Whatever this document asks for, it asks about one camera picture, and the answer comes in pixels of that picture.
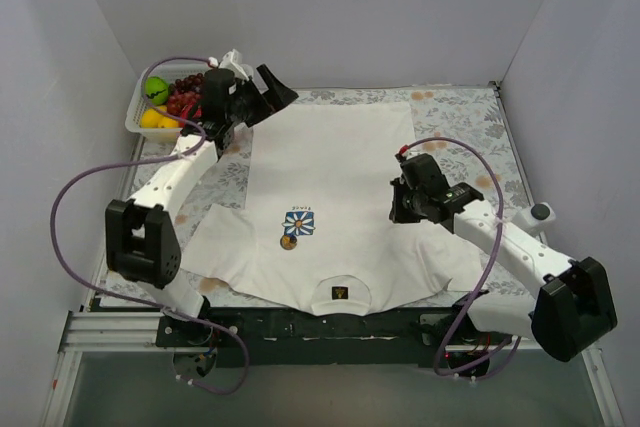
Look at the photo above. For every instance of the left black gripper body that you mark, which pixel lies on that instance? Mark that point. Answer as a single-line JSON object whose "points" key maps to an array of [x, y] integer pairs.
{"points": [[255, 98]]}

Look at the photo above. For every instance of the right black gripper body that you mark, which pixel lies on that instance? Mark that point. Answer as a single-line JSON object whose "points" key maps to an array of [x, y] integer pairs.
{"points": [[398, 202]]}

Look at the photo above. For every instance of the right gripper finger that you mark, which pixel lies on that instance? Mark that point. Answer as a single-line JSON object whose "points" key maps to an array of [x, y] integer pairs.
{"points": [[400, 188], [400, 214]]}

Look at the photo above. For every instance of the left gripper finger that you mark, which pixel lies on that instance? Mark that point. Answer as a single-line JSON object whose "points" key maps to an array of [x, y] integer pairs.
{"points": [[277, 94], [259, 107]]}

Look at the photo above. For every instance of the white printed t-shirt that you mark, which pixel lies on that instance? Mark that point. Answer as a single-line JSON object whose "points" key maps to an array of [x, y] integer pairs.
{"points": [[323, 173]]}

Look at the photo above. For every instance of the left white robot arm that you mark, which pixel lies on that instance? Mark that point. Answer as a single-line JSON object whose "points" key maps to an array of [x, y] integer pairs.
{"points": [[141, 242]]}

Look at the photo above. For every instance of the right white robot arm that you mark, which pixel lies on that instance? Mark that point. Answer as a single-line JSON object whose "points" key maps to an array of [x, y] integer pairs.
{"points": [[571, 306]]}

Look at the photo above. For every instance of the red toy dragon fruit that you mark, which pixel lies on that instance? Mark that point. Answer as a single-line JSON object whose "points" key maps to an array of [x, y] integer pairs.
{"points": [[191, 111]]}

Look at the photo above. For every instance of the dark red toy grapes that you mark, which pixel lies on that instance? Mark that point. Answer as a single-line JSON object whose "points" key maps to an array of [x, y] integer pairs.
{"points": [[184, 93]]}

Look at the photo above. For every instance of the yellow toy mango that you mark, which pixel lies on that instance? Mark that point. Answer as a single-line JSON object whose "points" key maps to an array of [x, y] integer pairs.
{"points": [[168, 123]]}

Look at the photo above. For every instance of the green toy fruit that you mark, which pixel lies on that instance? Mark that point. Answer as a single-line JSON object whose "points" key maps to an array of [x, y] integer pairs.
{"points": [[156, 90]]}

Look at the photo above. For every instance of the yellow toy lemon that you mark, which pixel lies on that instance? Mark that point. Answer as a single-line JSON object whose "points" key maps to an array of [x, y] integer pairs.
{"points": [[150, 118]]}

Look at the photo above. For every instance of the white bottle grey cap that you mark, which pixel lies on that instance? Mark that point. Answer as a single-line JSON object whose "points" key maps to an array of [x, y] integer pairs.
{"points": [[535, 219]]}

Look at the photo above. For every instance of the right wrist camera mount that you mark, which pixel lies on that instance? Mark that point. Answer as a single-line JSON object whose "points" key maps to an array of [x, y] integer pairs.
{"points": [[404, 154]]}

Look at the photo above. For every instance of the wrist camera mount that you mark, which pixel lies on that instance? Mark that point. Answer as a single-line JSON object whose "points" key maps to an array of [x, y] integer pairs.
{"points": [[232, 60], [404, 154]]}

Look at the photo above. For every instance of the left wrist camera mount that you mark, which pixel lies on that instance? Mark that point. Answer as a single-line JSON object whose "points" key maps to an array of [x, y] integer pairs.
{"points": [[232, 60]]}

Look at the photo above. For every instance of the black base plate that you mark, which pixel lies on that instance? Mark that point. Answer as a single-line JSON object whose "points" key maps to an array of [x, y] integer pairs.
{"points": [[284, 336]]}

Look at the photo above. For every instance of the aluminium frame rail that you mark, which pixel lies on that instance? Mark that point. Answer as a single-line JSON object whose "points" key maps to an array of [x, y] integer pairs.
{"points": [[115, 331]]}

